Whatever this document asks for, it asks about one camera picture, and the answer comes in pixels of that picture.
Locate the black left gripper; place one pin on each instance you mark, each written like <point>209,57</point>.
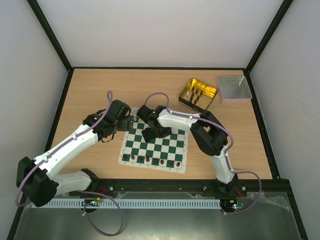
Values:
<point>125,126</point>

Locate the gold metal tin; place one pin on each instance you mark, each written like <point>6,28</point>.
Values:
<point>194,101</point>

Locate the silver pink tin lid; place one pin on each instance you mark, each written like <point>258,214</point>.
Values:
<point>234,90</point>

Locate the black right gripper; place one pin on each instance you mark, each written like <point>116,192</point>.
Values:
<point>152,132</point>

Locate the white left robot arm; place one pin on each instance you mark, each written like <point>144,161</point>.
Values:
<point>39,178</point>

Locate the green white chess board mat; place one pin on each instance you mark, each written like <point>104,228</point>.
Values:
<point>171,148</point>

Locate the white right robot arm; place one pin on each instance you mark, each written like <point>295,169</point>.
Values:
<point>210,136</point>

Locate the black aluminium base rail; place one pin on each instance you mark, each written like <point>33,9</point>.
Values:
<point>205,188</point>

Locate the grey slotted cable duct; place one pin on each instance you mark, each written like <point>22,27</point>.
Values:
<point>74,203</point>

